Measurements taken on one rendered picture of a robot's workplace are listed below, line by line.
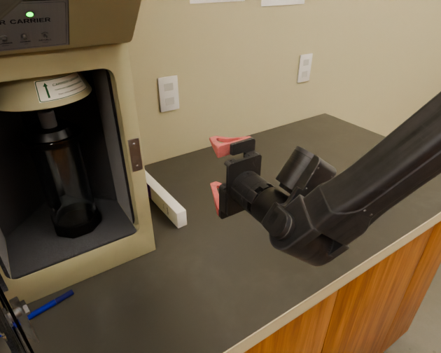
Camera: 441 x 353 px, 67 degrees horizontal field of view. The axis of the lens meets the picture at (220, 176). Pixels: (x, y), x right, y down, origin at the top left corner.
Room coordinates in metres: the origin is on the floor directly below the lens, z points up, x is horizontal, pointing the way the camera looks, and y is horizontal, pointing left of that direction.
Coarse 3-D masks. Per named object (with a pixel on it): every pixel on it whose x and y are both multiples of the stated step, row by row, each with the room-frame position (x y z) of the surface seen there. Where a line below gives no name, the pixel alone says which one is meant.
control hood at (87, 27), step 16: (80, 0) 0.46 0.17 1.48; (96, 0) 0.47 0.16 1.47; (112, 0) 0.49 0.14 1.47; (128, 0) 0.50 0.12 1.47; (80, 16) 0.48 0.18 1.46; (96, 16) 0.49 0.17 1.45; (112, 16) 0.51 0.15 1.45; (128, 16) 0.52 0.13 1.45; (80, 32) 0.50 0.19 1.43; (96, 32) 0.51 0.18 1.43; (112, 32) 0.53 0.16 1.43; (128, 32) 0.54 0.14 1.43; (32, 48) 0.48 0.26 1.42; (48, 48) 0.49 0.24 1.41; (64, 48) 0.51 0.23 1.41
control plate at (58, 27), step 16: (32, 0) 0.43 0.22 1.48; (48, 0) 0.44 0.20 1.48; (64, 0) 0.45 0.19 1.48; (16, 16) 0.43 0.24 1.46; (48, 16) 0.46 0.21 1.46; (64, 16) 0.47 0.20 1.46; (0, 32) 0.44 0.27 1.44; (16, 32) 0.45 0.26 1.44; (32, 32) 0.46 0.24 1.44; (48, 32) 0.47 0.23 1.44; (64, 32) 0.48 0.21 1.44; (0, 48) 0.45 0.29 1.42; (16, 48) 0.46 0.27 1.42
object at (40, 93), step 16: (16, 80) 0.52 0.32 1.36; (32, 80) 0.53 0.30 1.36; (48, 80) 0.54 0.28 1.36; (64, 80) 0.56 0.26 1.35; (80, 80) 0.59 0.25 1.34; (0, 96) 0.51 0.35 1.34; (16, 96) 0.51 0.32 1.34; (32, 96) 0.52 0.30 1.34; (48, 96) 0.52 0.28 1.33; (64, 96) 0.54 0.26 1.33; (80, 96) 0.56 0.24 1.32
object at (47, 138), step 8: (40, 112) 0.58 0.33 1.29; (48, 112) 0.58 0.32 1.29; (40, 120) 0.58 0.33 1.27; (48, 120) 0.58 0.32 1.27; (56, 120) 0.59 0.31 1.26; (64, 120) 0.61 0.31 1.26; (32, 128) 0.58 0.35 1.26; (40, 128) 0.58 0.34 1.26; (48, 128) 0.58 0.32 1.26; (56, 128) 0.58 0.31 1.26; (64, 128) 0.58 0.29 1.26; (72, 128) 0.59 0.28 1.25; (24, 136) 0.57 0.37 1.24; (32, 136) 0.55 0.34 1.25; (40, 136) 0.55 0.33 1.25; (48, 136) 0.55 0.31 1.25; (56, 136) 0.56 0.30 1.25; (64, 136) 0.56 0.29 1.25
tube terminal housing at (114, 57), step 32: (0, 64) 0.48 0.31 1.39; (32, 64) 0.50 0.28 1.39; (64, 64) 0.53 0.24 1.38; (96, 64) 0.55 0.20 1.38; (128, 64) 0.58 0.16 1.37; (128, 96) 0.58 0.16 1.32; (128, 128) 0.57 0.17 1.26; (128, 160) 0.57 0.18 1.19; (96, 256) 0.51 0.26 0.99; (128, 256) 0.55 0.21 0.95; (32, 288) 0.44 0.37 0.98
